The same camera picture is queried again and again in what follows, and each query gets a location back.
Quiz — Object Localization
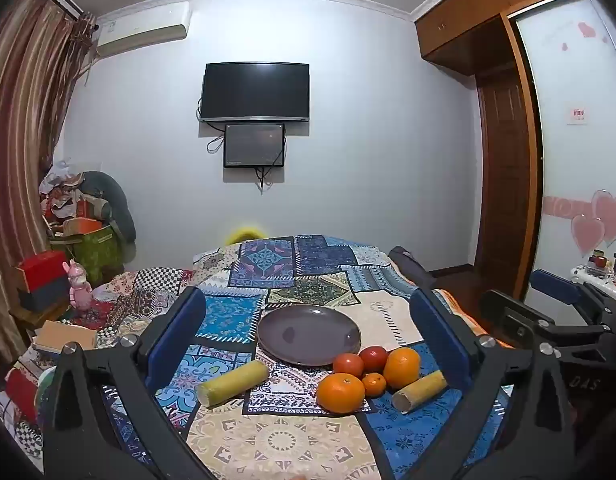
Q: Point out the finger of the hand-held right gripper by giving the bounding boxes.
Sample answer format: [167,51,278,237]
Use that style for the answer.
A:
[530,268,616,320]
[479,289,610,357]

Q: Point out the yellow fluffy object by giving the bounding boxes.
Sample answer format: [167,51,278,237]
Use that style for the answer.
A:
[225,227,267,245]

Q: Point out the patchwork printed blanket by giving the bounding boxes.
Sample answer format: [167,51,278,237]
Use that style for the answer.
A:
[3,234,514,480]

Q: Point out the dark grey box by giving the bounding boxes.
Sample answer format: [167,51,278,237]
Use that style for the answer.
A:
[20,280,72,312]

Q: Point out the yellow banana piece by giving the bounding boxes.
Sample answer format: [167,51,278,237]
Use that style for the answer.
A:
[391,370,448,414]

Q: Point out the green patterned box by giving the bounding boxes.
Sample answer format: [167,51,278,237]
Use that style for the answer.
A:
[63,224,127,282]

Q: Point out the wooden overhead cabinet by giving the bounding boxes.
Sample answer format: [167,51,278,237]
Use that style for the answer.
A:
[414,0,587,77]

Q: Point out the red box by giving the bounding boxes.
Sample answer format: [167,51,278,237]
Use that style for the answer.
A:
[15,252,70,292]

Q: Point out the tan book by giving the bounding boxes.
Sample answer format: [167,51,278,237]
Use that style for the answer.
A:
[34,320,99,354]

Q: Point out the wall-mounted black television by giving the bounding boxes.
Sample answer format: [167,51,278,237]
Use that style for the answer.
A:
[198,62,310,124]

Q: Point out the small wall-mounted monitor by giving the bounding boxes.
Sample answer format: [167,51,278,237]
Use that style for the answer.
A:
[223,123,287,169]

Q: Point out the brown wooden door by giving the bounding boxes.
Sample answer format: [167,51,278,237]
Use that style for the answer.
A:
[474,66,537,272]

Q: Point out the white sliding wardrobe door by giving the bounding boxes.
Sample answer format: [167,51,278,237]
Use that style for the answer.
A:
[508,0,616,306]

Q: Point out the white air conditioner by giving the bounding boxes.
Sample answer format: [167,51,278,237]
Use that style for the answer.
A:
[95,1,191,58]

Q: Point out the small tangerine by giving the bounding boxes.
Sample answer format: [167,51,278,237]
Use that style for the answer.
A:
[360,372,388,398]

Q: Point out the orange blanket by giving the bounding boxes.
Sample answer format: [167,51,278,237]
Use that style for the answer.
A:
[437,290,514,351]

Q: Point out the large orange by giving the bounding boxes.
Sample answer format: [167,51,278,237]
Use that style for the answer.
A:
[382,347,422,391]
[316,373,367,415]

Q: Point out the pink toy figure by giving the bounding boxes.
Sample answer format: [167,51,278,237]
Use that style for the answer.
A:
[62,260,94,319]

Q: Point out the pile of papers and bags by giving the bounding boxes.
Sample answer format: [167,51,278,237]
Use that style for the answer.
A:
[38,159,91,223]

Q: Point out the small red tomato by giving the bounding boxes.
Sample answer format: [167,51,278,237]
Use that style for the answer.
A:
[332,353,365,380]
[358,346,389,374]

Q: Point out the pink heart sticker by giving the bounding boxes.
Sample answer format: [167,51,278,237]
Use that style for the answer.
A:
[591,189,616,247]
[571,214,606,257]

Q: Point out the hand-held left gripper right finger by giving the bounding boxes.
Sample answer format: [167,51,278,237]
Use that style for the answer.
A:
[373,287,577,480]

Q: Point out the dark cloth bag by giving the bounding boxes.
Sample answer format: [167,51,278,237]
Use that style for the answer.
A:
[387,245,435,292]

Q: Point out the cosmetics on dresser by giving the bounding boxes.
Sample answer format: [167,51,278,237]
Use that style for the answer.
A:
[569,247,616,292]

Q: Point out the orange flat box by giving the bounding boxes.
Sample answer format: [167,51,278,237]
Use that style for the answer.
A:
[62,217,103,237]

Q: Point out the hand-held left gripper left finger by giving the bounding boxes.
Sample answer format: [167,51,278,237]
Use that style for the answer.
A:
[40,287,209,480]

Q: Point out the dark grey round plate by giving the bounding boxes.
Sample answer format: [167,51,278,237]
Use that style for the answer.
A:
[256,305,363,367]

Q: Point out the greenish banana piece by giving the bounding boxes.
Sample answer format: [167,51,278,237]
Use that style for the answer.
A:
[195,359,271,408]

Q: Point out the striped brown curtain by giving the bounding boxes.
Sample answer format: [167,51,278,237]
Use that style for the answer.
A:
[0,0,97,361]

